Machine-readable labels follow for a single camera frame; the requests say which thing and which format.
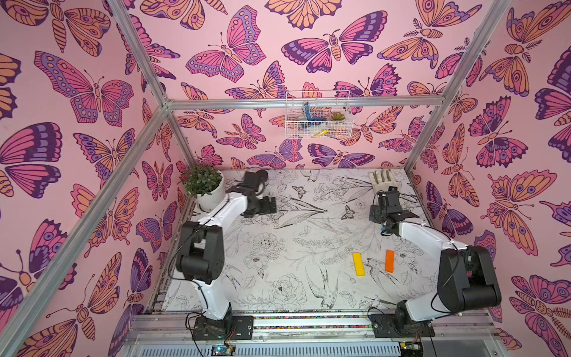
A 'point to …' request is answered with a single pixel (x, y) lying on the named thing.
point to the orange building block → (389, 261)
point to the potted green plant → (207, 184)
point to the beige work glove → (383, 180)
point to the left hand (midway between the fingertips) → (272, 208)
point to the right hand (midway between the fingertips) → (390, 212)
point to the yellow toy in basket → (323, 132)
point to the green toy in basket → (337, 116)
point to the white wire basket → (319, 114)
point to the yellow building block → (359, 266)
